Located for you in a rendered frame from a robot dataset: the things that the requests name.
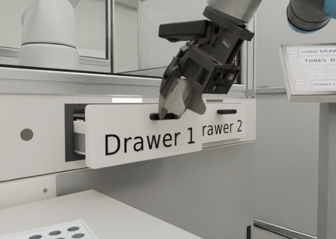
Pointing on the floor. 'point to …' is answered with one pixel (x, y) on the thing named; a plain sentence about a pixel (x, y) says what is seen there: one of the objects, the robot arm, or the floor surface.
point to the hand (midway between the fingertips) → (169, 111)
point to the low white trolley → (90, 217)
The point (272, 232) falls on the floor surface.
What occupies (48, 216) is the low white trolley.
